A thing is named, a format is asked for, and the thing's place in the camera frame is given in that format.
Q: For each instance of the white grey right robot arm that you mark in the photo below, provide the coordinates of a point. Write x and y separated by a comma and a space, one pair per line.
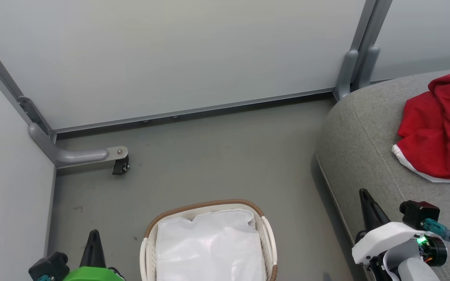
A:
414, 267

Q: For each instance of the grey partition post brackets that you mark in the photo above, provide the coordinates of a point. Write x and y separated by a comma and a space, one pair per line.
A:
356, 70

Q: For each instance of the white basket liner cloth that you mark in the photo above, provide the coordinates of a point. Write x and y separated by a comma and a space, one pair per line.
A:
209, 246

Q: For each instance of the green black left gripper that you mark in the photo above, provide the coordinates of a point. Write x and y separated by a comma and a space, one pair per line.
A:
92, 274

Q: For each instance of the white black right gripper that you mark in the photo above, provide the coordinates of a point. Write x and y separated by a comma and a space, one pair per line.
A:
385, 238

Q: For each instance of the red garment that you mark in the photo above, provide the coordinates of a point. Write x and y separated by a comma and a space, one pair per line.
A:
440, 128

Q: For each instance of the grey fabric sofa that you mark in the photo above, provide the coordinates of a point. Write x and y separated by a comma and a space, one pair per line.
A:
365, 148

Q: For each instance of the black caster wheel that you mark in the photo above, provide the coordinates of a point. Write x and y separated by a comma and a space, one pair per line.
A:
120, 166

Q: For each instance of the white laundry basket brown rim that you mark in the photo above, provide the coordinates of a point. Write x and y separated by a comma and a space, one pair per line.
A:
268, 234

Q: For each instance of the grey partition foot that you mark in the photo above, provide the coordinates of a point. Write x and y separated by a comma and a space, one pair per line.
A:
68, 154

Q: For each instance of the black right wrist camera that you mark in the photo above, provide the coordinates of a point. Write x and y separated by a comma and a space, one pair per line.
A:
420, 212

